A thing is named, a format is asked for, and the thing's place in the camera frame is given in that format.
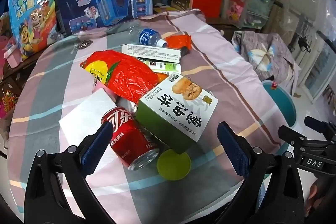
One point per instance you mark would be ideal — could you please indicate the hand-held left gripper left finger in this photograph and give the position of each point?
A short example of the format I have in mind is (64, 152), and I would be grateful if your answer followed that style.
(97, 150)

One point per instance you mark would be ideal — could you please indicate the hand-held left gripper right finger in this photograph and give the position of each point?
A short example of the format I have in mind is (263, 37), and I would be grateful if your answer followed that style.
(233, 150)

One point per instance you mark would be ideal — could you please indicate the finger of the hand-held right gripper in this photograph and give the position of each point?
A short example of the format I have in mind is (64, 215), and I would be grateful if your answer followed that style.
(321, 127)
(299, 138)

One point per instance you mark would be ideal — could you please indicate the red soda can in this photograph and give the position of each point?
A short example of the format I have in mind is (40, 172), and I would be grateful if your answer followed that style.
(128, 134)

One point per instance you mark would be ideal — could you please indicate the teal plastic bin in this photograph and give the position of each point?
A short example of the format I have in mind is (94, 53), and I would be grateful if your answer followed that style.
(281, 106)

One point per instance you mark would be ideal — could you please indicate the white jar green label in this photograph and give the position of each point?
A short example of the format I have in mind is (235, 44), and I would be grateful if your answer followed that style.
(168, 66)

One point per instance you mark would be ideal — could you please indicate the orange snack packet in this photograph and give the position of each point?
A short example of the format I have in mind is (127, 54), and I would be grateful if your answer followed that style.
(178, 41)

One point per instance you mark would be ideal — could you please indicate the clear plastic bottle blue label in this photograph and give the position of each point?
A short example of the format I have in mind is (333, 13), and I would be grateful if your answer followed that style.
(149, 36)

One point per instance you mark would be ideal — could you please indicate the person's right hand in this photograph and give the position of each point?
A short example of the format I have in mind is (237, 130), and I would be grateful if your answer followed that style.
(316, 192)

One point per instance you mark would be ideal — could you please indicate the white paper napkin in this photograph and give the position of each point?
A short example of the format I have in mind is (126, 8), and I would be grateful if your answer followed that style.
(84, 113)

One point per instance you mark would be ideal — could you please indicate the green round lid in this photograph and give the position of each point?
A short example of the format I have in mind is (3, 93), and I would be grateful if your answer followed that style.
(173, 165)

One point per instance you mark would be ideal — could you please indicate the green white food box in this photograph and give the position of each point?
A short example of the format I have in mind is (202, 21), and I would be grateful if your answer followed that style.
(178, 106)

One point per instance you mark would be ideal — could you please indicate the red crumpled plastic bag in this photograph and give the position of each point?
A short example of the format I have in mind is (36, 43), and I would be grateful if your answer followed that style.
(126, 74)

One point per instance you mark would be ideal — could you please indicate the pink grey striped blanket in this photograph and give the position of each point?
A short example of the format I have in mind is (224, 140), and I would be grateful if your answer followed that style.
(223, 69)

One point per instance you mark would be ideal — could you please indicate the grey garment with bow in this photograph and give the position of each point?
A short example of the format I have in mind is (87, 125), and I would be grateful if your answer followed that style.
(275, 56)

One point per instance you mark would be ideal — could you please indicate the black power adapter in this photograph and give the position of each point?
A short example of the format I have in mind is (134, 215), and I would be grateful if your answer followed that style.
(304, 43)

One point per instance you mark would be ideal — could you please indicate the colourful pompom decoration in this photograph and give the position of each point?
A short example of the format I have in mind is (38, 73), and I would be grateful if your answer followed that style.
(9, 103)

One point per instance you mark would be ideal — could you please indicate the long white green carton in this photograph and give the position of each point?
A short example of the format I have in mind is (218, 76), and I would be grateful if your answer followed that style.
(152, 52)

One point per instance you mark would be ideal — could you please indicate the pink gift box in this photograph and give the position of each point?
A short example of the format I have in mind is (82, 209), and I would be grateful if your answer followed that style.
(13, 54)

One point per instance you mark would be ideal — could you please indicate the cartoon dog printed bag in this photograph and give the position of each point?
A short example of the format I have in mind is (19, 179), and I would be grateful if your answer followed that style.
(34, 16)

